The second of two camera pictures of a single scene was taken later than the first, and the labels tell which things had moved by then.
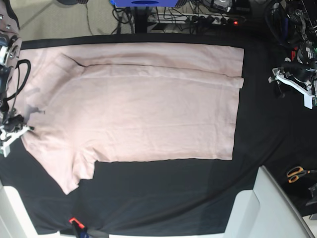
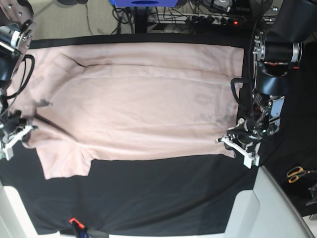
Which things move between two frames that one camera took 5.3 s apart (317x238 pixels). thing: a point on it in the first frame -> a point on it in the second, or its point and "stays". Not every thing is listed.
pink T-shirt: (94, 102) stays
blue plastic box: (144, 3) stays
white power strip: (205, 19) stays
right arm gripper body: (302, 74) -> (245, 137)
